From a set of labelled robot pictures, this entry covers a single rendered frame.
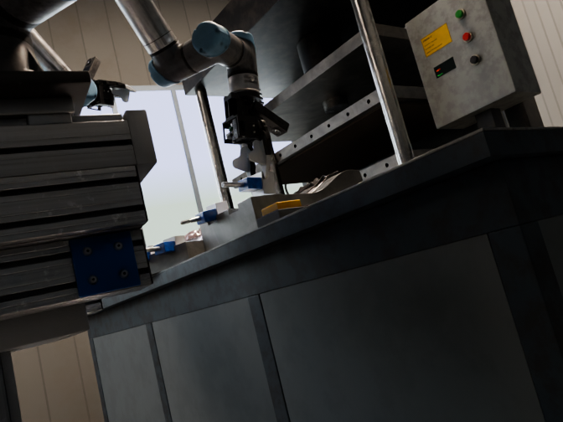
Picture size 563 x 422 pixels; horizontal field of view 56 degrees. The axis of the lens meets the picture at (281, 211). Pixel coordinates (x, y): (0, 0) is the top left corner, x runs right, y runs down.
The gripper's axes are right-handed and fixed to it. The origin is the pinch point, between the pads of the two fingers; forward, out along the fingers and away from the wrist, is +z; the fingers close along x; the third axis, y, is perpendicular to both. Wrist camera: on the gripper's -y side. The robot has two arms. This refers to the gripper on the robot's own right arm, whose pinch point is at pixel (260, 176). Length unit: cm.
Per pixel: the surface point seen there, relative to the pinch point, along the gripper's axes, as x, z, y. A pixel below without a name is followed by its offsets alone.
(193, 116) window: -261, -110, -126
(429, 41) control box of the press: 0, -49, -76
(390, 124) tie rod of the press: -13, -23, -66
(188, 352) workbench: -38, 43, 4
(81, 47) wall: -279, -162, -47
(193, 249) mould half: -25.3, 14.6, 6.4
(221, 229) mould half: -11.3, 11.1, 5.5
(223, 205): -12.9, 4.9, 3.4
